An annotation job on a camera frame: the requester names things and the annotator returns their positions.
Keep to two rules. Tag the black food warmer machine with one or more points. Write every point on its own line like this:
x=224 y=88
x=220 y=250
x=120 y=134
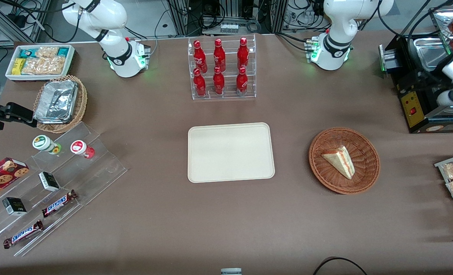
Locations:
x=411 y=110

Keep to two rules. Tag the green lid cup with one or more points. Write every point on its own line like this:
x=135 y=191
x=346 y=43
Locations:
x=43 y=143

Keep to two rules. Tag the triangular sandwich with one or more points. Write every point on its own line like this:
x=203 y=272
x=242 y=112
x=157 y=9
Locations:
x=339 y=160

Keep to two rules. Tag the red lid cup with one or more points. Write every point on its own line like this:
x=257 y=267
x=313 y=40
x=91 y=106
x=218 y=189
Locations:
x=79 y=147

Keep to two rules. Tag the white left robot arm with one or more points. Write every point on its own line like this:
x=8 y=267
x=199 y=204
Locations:
x=337 y=46

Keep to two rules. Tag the red tartan cookie box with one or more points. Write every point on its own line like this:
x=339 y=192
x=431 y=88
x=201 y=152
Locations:
x=1 y=177

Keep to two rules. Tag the brown wicker basket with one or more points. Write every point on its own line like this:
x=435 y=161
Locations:
x=345 y=183

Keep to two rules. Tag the brown Snickers bar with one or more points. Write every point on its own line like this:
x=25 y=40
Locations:
x=23 y=233
x=58 y=203

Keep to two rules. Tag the teal snack packet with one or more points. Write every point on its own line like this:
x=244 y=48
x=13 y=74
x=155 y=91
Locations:
x=63 y=51
x=28 y=52

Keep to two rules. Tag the silver metal box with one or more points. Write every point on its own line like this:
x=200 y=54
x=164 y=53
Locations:
x=392 y=57

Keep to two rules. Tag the aluminium foil tray stack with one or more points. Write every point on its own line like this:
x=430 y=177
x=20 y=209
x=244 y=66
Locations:
x=56 y=101

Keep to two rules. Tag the light wicker basket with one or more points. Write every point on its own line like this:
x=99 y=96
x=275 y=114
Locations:
x=82 y=101

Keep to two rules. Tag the yellow snack packet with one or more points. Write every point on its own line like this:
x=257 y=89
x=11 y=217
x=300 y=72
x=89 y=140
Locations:
x=18 y=66

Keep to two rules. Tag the clear cracker bag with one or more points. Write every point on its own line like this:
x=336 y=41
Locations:
x=43 y=65
x=47 y=52

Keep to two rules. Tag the beige plastic tray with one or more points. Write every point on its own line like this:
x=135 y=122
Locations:
x=230 y=152

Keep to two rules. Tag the small grey object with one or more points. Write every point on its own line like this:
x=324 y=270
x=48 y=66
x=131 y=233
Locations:
x=231 y=271

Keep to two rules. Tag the clear acrylic bottle rack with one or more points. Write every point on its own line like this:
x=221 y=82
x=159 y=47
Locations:
x=228 y=95

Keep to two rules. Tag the clear acrylic stepped shelf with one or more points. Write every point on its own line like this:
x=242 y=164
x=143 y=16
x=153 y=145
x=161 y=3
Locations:
x=89 y=175

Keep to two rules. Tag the white power strip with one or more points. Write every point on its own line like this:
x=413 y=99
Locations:
x=229 y=28

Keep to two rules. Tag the red cola bottle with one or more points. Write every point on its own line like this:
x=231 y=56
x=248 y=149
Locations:
x=243 y=54
x=199 y=84
x=241 y=82
x=200 y=57
x=219 y=56
x=219 y=82

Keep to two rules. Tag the white plastic snack bin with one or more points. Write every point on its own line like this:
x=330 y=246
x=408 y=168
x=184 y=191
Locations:
x=70 y=61

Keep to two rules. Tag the small black box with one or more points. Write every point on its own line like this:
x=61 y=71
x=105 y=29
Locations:
x=49 y=181
x=14 y=206

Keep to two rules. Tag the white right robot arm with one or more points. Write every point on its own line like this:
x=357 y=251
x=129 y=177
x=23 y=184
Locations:
x=123 y=57

